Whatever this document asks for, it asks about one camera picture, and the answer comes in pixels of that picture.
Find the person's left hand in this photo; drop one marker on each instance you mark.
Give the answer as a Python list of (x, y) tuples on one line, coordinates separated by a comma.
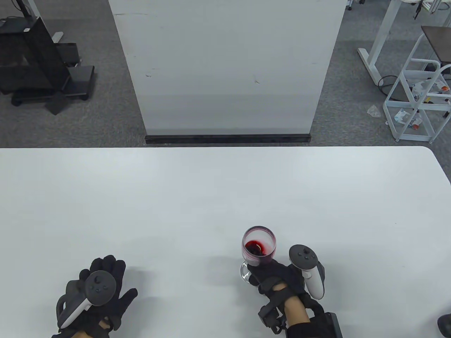
[(112, 267)]

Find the person's right hand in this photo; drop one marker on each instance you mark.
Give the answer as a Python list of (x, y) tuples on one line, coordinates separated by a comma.
[(278, 274)]

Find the grey white hand controller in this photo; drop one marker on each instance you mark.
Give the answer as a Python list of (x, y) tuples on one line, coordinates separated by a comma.
[(303, 257), (100, 285)]

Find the clear wine glass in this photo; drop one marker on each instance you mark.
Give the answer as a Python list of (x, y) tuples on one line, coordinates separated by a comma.
[(259, 236)]

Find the person's right forearm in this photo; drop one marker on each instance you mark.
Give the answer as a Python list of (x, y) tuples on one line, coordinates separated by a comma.
[(296, 311)]

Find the person's left forearm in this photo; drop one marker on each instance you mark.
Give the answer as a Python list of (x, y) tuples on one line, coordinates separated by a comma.
[(81, 335)]

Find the white table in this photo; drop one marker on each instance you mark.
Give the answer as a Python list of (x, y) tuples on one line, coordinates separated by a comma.
[(211, 193)]

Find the black board base bar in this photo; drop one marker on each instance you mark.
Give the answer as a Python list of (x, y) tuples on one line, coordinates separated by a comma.
[(225, 139)]

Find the black square floor piece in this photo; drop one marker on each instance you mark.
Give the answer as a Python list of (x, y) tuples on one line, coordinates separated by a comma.
[(56, 104)]

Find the black shoe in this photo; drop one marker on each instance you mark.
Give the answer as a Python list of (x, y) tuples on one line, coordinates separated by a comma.
[(445, 325)]

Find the clear plastic wrapper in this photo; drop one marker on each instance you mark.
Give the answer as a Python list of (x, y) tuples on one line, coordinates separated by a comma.
[(374, 111)]

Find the crumpled litter with orange cap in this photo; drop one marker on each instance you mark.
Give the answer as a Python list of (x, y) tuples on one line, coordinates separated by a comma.
[(401, 116)]

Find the white partition board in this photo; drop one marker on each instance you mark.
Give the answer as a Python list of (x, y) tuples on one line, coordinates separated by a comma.
[(225, 70)]

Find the black equipment cart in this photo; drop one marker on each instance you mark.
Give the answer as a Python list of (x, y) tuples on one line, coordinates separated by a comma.
[(28, 60)]

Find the crumpled white litter pile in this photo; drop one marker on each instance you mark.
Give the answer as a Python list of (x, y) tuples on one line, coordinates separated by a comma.
[(421, 88)]

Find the white stand leg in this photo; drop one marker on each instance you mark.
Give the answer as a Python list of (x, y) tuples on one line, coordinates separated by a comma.
[(58, 36)]

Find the brown desktop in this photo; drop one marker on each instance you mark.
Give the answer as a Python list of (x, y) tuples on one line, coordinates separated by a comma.
[(440, 42)]

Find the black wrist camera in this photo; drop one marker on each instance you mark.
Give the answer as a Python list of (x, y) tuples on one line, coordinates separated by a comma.
[(269, 317)]

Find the white desk leg frame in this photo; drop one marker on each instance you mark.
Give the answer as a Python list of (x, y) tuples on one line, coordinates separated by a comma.
[(384, 24)]

